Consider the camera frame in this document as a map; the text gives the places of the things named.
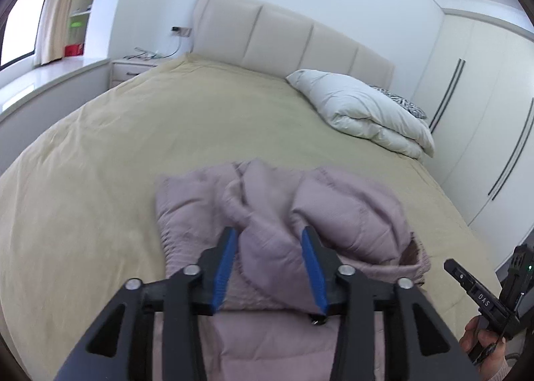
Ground tangled cables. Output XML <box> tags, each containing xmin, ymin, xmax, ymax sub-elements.
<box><xmin>124</xmin><ymin>47</ymin><xmax>168</xmax><ymax>61</ymax></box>

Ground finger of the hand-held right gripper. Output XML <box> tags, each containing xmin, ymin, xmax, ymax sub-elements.
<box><xmin>443</xmin><ymin>259</ymin><xmax>503</xmax><ymax>316</ymax></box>

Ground beige padded headboard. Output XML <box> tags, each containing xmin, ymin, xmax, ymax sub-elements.
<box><xmin>193</xmin><ymin>0</ymin><xmax>395</xmax><ymax>91</ymax></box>

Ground person's right hand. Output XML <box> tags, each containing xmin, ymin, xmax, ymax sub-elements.
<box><xmin>460</xmin><ymin>316</ymin><xmax>507</xmax><ymax>365</ymax></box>

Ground zebra print pillow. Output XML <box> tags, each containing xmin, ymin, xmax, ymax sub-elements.
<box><xmin>375</xmin><ymin>86</ymin><xmax>429</xmax><ymax>121</ymax></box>

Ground white nightstand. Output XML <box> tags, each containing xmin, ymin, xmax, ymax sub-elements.
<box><xmin>109</xmin><ymin>56</ymin><xmax>168</xmax><ymax>88</ymax></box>

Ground long black wardrobe handle pair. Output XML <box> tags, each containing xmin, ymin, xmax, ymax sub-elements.
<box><xmin>488</xmin><ymin>99</ymin><xmax>534</xmax><ymax>201</ymax></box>

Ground person's right forearm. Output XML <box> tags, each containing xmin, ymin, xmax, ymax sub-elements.
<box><xmin>486</xmin><ymin>350</ymin><xmax>520</xmax><ymax>381</ymax></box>

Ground black framed window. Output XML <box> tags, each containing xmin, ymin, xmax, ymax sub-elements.
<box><xmin>0</xmin><ymin>0</ymin><xmax>63</xmax><ymax>69</ymax></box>

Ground pink hooded down coat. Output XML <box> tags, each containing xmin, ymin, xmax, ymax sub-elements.
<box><xmin>152</xmin><ymin>159</ymin><xmax>431</xmax><ymax>381</ymax></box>

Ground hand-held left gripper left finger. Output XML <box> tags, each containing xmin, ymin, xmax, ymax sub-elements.
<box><xmin>54</xmin><ymin>226</ymin><xmax>239</xmax><ymax>381</ymax></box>

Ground beige curtain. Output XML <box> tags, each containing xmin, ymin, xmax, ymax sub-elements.
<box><xmin>35</xmin><ymin>0</ymin><xmax>113</xmax><ymax>66</ymax></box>

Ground white wardrobe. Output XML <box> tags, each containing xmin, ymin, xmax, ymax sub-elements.
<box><xmin>411</xmin><ymin>9</ymin><xmax>534</xmax><ymax>240</ymax></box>

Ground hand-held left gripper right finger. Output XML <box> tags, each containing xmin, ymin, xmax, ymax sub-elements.
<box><xmin>301</xmin><ymin>226</ymin><xmax>480</xmax><ymax>381</ymax></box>

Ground bed with beige sheet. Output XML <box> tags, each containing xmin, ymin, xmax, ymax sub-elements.
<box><xmin>0</xmin><ymin>53</ymin><xmax>501</xmax><ymax>381</ymax></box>

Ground white window ledge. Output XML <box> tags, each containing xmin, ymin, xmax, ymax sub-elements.
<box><xmin>0</xmin><ymin>57</ymin><xmax>113</xmax><ymax>127</ymax></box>

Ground white wall shelf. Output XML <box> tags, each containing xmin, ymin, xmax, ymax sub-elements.
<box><xmin>62</xmin><ymin>0</ymin><xmax>126</xmax><ymax>60</ymax></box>

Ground white folded duvet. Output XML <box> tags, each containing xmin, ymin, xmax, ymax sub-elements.
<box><xmin>286</xmin><ymin>69</ymin><xmax>435</xmax><ymax>160</ymax></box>

